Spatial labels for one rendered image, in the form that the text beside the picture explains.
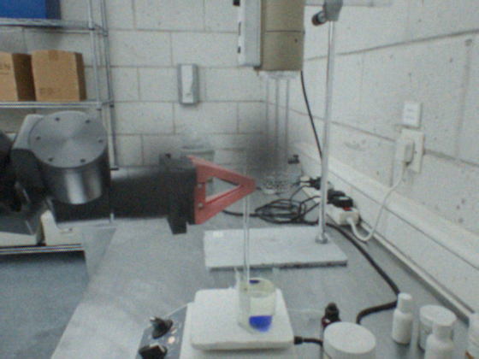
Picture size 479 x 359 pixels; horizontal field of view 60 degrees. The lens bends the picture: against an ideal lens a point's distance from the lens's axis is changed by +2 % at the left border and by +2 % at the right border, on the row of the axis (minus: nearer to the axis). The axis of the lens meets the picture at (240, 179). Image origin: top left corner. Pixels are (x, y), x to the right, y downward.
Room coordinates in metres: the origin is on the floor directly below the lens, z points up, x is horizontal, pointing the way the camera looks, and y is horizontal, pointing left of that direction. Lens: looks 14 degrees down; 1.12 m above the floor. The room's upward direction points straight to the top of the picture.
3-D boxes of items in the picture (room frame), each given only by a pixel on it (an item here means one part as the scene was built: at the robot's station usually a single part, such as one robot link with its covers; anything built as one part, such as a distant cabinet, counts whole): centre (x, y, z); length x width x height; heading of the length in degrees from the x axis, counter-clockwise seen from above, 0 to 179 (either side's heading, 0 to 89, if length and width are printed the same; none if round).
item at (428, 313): (0.52, -0.28, 0.78); 0.05 x 0.05 x 0.05
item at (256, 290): (0.45, -0.02, 0.87); 0.06 x 0.05 x 0.08; 172
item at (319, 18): (0.92, -0.18, 1.26); 0.25 x 0.11 x 0.05; 97
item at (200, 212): (0.44, 0.03, 1.01); 0.09 x 0.07 x 0.07; 107
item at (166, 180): (0.41, 0.10, 1.01); 0.10 x 0.07 x 0.07; 17
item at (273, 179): (0.87, -0.08, 1.02); 0.07 x 0.07 x 0.25
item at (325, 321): (0.52, -0.13, 0.78); 0.03 x 0.03 x 0.07
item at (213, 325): (0.46, 0.00, 0.83); 0.12 x 0.12 x 0.01; 3
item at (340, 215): (1.21, -0.26, 0.77); 0.40 x 0.06 x 0.04; 7
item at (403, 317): (0.54, -0.24, 0.79); 0.03 x 0.03 x 0.07
